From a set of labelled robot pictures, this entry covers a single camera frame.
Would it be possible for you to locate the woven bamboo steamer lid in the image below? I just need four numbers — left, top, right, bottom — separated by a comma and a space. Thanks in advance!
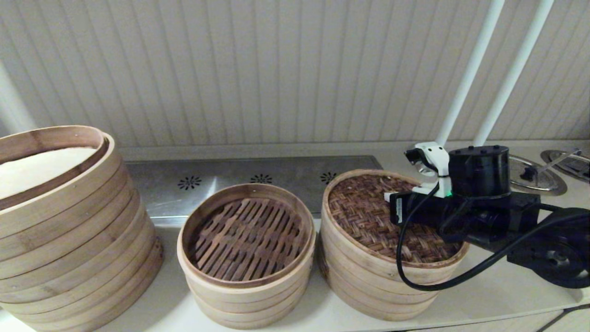
321, 169, 470, 284

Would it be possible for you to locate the stainless steel vent panel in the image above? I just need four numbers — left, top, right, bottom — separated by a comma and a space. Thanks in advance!
124, 155, 384, 227

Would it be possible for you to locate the round steel lid black knob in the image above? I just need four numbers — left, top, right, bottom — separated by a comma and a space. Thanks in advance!
508, 154, 567, 196

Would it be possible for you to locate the white steamer cloth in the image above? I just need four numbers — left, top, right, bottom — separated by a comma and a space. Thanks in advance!
0, 147, 99, 200

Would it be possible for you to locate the small bamboo steamer stack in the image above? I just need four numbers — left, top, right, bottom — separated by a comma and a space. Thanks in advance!
318, 221, 464, 322
177, 184, 317, 330

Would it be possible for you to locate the tall wide bamboo steamer stack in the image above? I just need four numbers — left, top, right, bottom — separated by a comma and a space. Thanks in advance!
0, 125, 165, 332

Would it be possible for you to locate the white slanted pole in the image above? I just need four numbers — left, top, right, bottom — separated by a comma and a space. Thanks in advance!
472, 0, 555, 148
435, 0, 506, 147

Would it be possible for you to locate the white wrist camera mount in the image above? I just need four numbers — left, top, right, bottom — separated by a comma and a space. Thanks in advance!
404, 142, 450, 200

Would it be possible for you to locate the white pipe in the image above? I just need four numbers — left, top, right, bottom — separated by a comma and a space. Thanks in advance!
0, 60, 38, 137

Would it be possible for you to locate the black camera cable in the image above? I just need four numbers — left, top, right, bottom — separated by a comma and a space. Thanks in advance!
395, 182, 590, 292

